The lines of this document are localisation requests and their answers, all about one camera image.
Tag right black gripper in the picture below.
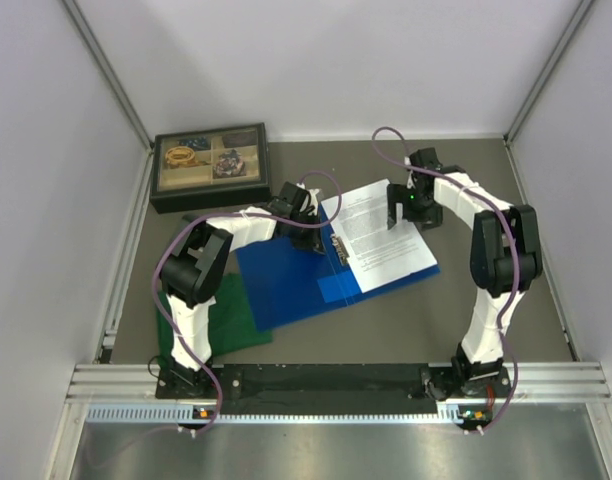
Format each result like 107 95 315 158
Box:
386 184 441 232

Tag metal folder clip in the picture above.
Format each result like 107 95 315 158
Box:
330 233 349 266

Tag blue file folder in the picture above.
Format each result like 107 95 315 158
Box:
231 207 440 331

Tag printed white paper sheets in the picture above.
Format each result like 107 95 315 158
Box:
322 179 439 294

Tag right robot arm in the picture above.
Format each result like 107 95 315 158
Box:
386 148 543 399

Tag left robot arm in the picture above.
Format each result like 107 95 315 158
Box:
156 182 324 397

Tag green folded t-shirt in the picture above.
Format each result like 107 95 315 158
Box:
156 273 273 364

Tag colourful jewellery in box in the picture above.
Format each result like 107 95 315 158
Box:
213 149 246 178

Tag black compartment display box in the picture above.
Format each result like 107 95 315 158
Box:
150 123 272 214

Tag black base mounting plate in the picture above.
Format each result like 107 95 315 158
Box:
155 362 512 415

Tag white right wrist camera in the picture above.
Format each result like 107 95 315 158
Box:
404 154 418 189

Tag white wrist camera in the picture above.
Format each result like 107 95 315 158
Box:
404 154 418 189
297 183 320 212

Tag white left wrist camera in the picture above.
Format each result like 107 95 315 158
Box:
297 183 320 212

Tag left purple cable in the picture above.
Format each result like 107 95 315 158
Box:
151 171 343 436

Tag gold bracelet in box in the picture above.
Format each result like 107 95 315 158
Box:
164 145 211 169

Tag grey slotted cable duct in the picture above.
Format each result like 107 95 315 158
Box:
86 404 491 426

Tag aluminium frame rail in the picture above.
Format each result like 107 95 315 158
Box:
66 362 612 403

